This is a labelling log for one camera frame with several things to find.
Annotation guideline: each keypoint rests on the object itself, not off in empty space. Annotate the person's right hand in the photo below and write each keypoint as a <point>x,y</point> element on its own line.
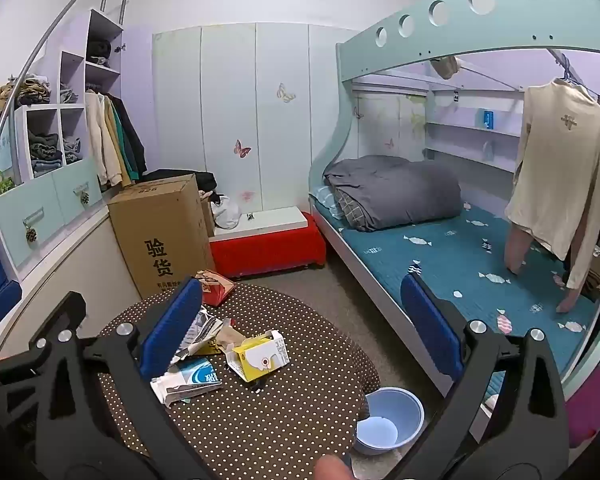
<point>332,467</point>

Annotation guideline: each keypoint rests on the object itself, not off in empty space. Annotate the pink butterfly sticker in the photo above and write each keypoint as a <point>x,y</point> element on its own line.
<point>241,149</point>

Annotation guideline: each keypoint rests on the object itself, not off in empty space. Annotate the small blue box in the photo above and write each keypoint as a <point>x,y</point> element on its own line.
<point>485,119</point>

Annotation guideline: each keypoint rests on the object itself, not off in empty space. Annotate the pine cone ornament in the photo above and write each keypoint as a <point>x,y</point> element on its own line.
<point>85,198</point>
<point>31,235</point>

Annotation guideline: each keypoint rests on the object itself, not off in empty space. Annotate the olive clothes heap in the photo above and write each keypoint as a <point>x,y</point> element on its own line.
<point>22,91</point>

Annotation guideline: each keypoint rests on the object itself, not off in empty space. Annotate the blue grey clothes stack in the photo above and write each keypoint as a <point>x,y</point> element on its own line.
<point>72,150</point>

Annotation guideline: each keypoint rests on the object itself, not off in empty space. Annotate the black hanging coat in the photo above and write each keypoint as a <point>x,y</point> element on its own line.
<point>134,135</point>

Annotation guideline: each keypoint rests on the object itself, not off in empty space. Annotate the magenta cloth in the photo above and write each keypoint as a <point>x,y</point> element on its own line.
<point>590,410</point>

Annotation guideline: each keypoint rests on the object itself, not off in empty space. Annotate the yellow butterfly sticker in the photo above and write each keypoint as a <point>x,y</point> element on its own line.
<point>285,92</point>

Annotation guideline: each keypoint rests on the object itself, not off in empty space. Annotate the cream hanging jacket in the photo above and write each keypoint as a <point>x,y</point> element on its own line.
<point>100,145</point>

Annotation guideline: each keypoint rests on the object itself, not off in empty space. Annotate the small green plant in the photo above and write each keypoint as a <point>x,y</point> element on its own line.
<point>0,186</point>

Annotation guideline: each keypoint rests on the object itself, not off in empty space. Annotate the yellow white carton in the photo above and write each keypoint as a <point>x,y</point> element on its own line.
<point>257,360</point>

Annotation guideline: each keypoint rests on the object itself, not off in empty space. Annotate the pink flower sticker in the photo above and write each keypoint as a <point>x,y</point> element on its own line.
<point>247,195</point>

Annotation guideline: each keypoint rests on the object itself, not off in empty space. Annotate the grey metal handrail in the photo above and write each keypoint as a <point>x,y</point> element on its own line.
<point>45,42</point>

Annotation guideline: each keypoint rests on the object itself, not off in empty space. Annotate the red storage bench white top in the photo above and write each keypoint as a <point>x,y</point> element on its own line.
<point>267,250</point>

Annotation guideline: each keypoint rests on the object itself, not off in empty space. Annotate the white wardrobe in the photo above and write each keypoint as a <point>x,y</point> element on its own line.
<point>230,110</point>

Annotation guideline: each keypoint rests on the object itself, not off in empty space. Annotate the dark folded clothes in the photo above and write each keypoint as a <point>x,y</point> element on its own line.
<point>99,51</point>

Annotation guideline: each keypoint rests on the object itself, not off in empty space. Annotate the teal fish print mattress cover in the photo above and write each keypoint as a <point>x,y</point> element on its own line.
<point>430,255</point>

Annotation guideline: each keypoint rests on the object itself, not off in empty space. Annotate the lilac wall shelves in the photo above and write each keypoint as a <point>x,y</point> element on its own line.
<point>460,132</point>

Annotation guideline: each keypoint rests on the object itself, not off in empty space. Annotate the blue white packet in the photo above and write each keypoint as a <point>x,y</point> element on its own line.
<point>192,382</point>

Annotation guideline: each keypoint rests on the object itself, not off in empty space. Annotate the green hanging garment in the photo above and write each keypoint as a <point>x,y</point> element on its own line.
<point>125,152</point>

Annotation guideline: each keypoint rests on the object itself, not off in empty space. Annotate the large cardboard box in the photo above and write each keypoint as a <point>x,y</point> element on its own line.
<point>155,240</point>

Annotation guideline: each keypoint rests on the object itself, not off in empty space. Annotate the blue patterned pillow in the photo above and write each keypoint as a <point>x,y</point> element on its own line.
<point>325,197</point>

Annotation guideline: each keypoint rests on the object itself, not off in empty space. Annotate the plaid folded blanket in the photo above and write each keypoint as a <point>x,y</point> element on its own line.
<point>352,208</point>

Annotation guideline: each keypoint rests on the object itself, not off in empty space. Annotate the lilac staircase cabinet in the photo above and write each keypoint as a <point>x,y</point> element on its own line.
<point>132,75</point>

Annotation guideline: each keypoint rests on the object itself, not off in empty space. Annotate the yellow flat packet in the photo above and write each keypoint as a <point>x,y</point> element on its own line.
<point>210,349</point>

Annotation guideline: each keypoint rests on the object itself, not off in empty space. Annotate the brown patterned cloth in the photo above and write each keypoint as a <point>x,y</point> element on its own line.
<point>597,267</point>

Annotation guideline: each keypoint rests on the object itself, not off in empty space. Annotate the grey hanging pouch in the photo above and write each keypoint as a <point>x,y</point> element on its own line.
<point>445,66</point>

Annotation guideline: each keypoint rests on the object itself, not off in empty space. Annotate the white plastic bag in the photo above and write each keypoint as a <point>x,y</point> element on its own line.
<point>225,212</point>

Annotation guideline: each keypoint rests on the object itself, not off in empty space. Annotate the red snack packet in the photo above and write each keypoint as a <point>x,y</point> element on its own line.
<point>217,287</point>

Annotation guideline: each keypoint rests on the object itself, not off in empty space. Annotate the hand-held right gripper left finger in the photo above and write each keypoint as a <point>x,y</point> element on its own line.
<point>172,325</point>

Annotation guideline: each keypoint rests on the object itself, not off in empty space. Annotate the clear small bottle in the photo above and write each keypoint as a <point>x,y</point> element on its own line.
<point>487,151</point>

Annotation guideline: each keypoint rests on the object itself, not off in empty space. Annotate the clothes hanger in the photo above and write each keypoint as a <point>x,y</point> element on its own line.
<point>567,74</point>

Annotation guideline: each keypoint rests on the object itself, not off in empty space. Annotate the black bag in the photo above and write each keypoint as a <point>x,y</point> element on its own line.
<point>190,178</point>

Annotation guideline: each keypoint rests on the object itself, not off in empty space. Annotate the grey folded duvet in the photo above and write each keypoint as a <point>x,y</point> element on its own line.
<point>395,190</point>

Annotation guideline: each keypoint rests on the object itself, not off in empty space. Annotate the grey green clothes stack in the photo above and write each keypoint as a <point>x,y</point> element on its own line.
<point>45,152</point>

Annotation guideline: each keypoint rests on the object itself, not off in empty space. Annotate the cream hanging sweater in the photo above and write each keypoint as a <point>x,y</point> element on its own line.
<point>560,170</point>

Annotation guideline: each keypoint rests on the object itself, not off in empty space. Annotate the blue plastic wastebasket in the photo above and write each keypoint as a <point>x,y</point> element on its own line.
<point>387,422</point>

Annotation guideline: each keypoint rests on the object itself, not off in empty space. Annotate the brown dotted round table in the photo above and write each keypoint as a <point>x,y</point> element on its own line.
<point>290,410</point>

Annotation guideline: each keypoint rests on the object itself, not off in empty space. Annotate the printed paper wrapper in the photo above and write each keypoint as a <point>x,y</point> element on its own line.
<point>202,327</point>

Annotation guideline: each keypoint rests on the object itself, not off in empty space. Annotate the grey folded garment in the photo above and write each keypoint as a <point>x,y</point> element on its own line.
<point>67,95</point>

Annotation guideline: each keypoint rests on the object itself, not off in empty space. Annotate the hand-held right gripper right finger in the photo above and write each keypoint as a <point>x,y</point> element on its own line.
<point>430,330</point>

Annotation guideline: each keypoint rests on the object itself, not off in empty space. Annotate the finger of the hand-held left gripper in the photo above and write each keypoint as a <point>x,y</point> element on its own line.
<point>70,310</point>
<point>2,301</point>

